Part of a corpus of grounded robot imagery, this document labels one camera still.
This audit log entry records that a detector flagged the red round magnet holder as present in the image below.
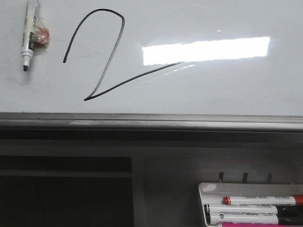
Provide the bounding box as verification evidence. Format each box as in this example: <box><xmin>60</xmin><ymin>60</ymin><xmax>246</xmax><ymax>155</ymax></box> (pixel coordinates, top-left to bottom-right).
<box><xmin>33</xmin><ymin>17</ymin><xmax>50</xmax><ymax>45</ymax></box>

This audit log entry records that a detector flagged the grey metal whiteboard stand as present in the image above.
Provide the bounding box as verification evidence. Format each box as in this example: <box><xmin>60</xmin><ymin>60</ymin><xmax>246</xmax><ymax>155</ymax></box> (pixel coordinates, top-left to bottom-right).
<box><xmin>0</xmin><ymin>130</ymin><xmax>303</xmax><ymax>227</ymax></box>

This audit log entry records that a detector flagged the white black-tip whiteboard marker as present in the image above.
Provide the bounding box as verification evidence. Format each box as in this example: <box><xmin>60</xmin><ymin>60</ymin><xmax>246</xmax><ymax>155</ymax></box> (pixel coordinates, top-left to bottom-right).
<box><xmin>21</xmin><ymin>0</ymin><xmax>38</xmax><ymax>71</ymax></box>

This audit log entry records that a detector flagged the red-capped white marker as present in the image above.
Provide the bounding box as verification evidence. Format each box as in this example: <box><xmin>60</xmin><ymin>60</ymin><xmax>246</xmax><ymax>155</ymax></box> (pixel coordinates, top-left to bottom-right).
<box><xmin>223</xmin><ymin>195</ymin><xmax>303</xmax><ymax>206</ymax></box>

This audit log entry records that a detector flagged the pink marker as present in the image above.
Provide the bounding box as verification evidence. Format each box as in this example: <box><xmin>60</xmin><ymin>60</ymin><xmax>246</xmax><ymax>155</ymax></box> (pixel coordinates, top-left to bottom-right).
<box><xmin>216</xmin><ymin>223</ymin><xmax>303</xmax><ymax>227</ymax></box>

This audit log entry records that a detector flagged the grey aluminium whiteboard ledge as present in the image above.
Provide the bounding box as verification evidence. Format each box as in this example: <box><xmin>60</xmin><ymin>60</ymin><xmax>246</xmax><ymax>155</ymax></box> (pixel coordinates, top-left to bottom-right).
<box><xmin>0</xmin><ymin>113</ymin><xmax>303</xmax><ymax>132</ymax></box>

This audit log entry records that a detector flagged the white plastic marker tray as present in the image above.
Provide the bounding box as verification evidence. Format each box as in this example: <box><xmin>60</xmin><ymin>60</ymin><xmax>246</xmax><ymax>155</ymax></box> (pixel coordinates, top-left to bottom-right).
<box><xmin>198</xmin><ymin>183</ymin><xmax>303</xmax><ymax>227</ymax></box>

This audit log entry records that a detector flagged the black-capped white marker upper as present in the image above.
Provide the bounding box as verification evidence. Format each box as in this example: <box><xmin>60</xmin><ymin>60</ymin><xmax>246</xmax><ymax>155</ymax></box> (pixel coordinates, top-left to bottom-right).
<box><xmin>203</xmin><ymin>204</ymin><xmax>299</xmax><ymax>215</ymax></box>

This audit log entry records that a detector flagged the black-capped white marker lower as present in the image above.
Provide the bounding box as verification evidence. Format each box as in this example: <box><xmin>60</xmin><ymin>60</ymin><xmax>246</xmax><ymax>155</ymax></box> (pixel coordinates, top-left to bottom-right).
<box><xmin>206</xmin><ymin>213</ymin><xmax>303</xmax><ymax>226</ymax></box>

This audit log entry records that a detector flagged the large white whiteboard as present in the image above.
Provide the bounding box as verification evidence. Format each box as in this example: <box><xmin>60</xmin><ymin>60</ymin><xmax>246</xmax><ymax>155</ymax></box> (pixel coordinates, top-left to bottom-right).
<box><xmin>0</xmin><ymin>0</ymin><xmax>303</xmax><ymax>115</ymax></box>

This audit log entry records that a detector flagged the black-capped white marker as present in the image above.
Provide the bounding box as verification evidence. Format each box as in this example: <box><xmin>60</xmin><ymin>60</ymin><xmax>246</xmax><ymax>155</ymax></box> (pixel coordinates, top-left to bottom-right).
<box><xmin>206</xmin><ymin>213</ymin><xmax>303</xmax><ymax>226</ymax></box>
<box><xmin>203</xmin><ymin>204</ymin><xmax>299</xmax><ymax>215</ymax></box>

